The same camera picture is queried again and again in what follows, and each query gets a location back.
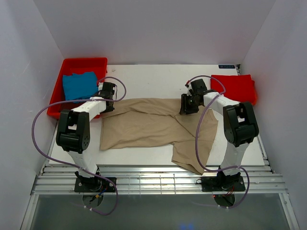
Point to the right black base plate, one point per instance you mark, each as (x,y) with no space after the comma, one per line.
(209,184)

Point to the red plastic bin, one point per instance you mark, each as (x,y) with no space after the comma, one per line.
(78,66)

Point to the red folded t shirt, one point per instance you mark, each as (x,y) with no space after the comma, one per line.
(239,87)

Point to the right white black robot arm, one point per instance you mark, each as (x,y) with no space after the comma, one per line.
(240,129)

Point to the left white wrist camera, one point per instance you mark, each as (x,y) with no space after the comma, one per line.
(100,86)

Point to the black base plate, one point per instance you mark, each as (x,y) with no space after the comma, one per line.
(209,184)
(93,185)

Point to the blue label sticker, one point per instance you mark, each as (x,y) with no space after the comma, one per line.
(226,66)

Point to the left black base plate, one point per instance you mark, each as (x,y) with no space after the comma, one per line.
(93,185)

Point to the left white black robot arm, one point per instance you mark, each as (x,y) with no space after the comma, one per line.
(73,133)

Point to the blue folded t shirt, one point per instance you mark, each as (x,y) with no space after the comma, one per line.
(79,86)

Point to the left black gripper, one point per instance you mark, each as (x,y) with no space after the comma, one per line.
(108,110)

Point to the beige t shirt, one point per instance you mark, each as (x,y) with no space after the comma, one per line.
(154,122)

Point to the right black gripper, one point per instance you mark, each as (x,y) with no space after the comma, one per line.
(184,107)

